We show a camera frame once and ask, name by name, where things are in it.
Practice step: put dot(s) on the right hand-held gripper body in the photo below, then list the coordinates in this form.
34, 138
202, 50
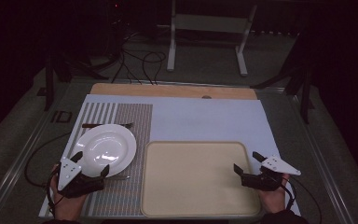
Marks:
267, 177

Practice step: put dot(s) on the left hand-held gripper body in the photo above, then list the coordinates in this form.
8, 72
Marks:
74, 182

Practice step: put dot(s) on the white plate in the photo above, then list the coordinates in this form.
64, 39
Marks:
105, 150

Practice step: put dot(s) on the person's right hand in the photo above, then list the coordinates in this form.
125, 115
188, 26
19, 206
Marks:
273, 199

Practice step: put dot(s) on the person's left hand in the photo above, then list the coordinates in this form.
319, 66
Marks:
69, 205

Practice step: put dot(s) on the metal knife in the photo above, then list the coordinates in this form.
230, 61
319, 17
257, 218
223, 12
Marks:
119, 178

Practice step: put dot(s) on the striped placemat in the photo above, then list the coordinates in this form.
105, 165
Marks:
130, 140

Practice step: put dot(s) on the beige tray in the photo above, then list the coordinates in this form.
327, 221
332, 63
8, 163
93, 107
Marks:
199, 180

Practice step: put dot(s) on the light blue table sheet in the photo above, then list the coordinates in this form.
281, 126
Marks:
205, 121

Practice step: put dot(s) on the black stand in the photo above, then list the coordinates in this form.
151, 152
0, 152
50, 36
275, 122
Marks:
54, 77
298, 81

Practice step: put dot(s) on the wooden table board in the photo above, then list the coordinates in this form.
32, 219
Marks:
171, 90

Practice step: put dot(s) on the white metal stand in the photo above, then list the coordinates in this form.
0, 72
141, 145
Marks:
209, 23

